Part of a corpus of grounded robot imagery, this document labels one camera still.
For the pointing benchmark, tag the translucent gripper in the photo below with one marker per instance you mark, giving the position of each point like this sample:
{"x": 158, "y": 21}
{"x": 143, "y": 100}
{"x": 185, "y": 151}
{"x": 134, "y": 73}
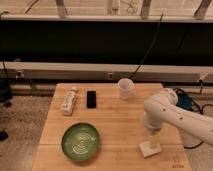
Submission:
{"x": 154, "y": 140}

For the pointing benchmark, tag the white sponge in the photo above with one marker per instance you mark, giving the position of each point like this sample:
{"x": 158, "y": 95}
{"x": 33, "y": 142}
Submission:
{"x": 149, "y": 148}

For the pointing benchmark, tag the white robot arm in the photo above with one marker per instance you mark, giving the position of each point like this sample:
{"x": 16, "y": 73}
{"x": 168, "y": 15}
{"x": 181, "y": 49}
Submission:
{"x": 162, "y": 107}

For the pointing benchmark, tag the green ceramic bowl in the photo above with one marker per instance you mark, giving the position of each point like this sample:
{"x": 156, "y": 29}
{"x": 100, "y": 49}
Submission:
{"x": 80, "y": 142}

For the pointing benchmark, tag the blue power box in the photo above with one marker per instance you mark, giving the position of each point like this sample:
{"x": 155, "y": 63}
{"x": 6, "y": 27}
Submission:
{"x": 184, "y": 101}

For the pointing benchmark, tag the translucent plastic cup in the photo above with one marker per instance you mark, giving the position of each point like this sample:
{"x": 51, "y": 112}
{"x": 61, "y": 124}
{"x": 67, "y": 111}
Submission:
{"x": 126, "y": 88}

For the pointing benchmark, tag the black rectangular phone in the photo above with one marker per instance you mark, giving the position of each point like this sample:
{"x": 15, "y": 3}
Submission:
{"x": 91, "y": 99}

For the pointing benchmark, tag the white plastic bottle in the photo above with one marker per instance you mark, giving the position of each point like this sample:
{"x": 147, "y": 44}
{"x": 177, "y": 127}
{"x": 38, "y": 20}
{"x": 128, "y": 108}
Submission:
{"x": 69, "y": 102}

